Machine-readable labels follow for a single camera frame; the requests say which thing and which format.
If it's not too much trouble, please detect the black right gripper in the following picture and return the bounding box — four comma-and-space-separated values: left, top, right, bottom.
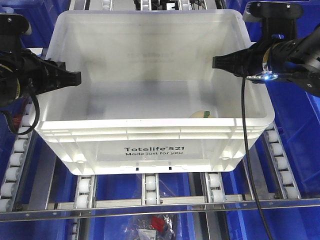
212, 25, 320, 97

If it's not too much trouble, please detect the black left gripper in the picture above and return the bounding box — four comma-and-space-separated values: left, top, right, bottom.
0, 48, 82, 108

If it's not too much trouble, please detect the yellow smiling plush fruit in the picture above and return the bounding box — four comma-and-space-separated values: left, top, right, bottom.
189, 110, 214, 119

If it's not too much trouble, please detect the white plastic tote box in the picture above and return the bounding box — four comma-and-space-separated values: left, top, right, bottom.
36, 9, 275, 175

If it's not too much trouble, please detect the blue bin right side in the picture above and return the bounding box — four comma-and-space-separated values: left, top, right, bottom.
267, 82, 320, 198

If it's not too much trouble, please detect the left white roller track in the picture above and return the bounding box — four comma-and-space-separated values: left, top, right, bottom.
0, 99, 38, 213

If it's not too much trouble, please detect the white roller track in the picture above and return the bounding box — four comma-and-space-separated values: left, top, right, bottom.
0, 99, 38, 213
262, 122, 301, 200

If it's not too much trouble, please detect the centre left roller track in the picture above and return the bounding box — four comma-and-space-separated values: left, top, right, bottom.
74, 175, 97, 209

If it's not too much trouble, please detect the right white roller track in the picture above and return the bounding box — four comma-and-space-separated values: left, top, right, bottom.
262, 122, 301, 200

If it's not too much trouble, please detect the centre right roller track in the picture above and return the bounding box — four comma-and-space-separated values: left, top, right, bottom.
204, 172, 226, 203

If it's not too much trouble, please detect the steel shelf crossbar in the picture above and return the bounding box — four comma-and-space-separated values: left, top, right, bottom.
0, 198, 320, 223

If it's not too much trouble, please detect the plastic bag with parts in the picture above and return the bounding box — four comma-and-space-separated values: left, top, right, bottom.
126, 213, 178, 240

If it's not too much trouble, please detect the black cable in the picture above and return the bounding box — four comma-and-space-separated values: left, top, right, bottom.
241, 74, 274, 240
0, 82, 41, 136

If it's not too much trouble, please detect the black left cable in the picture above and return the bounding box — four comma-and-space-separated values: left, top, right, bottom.
0, 82, 41, 136

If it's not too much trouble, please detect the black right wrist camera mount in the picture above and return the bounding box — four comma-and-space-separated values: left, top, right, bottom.
243, 1, 304, 41

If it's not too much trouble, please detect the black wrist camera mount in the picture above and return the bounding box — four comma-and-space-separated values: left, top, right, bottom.
0, 13, 32, 53
243, 1, 304, 41

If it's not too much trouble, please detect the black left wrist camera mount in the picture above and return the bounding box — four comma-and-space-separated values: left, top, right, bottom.
0, 13, 32, 53

